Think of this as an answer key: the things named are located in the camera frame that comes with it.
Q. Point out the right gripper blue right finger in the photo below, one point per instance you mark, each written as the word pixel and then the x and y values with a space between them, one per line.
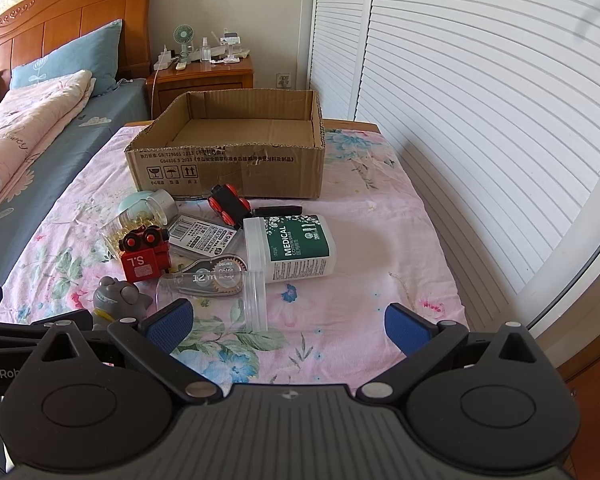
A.
pixel 425 346

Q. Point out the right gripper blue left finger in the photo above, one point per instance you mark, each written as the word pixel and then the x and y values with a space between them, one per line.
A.
pixel 148 344

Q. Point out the grey rhino toy figure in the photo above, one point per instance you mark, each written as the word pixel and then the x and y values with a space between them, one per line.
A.
pixel 114 299

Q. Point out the red toy truck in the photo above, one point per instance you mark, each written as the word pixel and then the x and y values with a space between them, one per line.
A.
pixel 145 253

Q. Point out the correction tape dispenser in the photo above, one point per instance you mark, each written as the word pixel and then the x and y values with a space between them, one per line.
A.
pixel 215 277

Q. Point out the clear capsule bottle silver cap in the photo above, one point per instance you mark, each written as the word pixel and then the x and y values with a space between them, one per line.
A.
pixel 159 209

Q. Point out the white medical swab box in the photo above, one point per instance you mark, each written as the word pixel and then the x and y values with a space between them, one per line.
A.
pixel 289 248

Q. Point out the black toy train red wheels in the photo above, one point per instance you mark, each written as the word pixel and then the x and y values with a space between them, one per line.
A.
pixel 232 208

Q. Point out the clear plastic tube container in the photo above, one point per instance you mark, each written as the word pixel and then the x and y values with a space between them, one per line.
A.
pixel 245 309

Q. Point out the pink floral table cloth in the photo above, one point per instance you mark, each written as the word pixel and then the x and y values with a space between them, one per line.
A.
pixel 327 329

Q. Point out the white labelled flat package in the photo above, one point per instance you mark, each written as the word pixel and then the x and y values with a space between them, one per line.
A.
pixel 195 238

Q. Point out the blue bed sheet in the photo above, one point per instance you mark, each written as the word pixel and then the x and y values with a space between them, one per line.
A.
pixel 50 252

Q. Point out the mint green oval case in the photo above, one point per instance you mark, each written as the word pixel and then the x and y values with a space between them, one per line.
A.
pixel 132 199

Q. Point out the brown cardboard box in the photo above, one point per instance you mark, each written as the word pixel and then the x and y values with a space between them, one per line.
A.
pixel 267 143

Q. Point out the pink floral quilt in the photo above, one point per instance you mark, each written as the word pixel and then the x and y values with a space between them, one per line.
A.
pixel 32 117

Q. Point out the wooden nightstand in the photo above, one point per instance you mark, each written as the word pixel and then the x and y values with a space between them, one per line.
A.
pixel 165 86

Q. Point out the white louvred closet doors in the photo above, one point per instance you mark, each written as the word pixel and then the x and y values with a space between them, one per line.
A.
pixel 493 107

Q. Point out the white power strip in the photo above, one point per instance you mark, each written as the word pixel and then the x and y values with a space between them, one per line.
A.
pixel 164 60

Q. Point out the blue pillow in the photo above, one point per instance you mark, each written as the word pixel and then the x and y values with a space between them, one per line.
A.
pixel 97 52

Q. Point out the clear spray bottle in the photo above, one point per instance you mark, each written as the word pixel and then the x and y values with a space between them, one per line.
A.
pixel 205 51

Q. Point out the small green desk fan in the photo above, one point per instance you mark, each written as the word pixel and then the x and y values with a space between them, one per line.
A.
pixel 183 35

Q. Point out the white gadget on stand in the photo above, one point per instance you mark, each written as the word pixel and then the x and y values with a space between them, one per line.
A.
pixel 234 51

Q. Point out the orange wooden headboard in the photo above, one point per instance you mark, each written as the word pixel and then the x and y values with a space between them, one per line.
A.
pixel 33 28

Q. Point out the wall power socket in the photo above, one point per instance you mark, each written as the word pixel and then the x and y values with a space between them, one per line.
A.
pixel 283 81

